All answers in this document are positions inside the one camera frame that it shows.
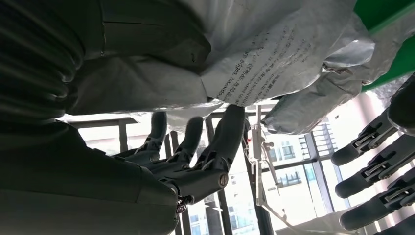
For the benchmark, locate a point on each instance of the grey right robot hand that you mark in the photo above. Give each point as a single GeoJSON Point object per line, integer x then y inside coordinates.
{"type": "Point", "coordinates": [81, 181]}

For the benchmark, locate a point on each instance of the white building outside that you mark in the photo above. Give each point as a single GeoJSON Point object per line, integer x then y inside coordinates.
{"type": "Point", "coordinates": [288, 152]}

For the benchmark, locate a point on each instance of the black window frame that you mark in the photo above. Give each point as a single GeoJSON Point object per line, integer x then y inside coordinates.
{"type": "Point", "coordinates": [319, 168]}

